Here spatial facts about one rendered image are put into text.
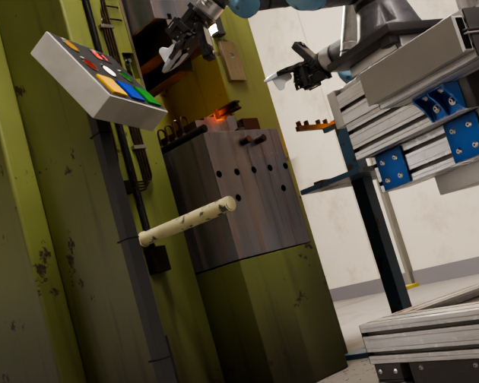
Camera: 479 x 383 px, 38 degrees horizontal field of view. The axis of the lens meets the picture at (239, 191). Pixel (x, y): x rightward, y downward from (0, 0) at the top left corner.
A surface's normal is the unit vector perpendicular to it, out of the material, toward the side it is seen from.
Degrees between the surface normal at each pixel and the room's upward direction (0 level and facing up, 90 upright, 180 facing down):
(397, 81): 90
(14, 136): 90
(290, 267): 90
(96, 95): 90
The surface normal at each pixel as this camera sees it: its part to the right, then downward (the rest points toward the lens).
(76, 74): -0.36, -0.02
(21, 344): -0.70, 0.11
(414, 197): -0.85, 0.18
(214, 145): 0.66, -0.29
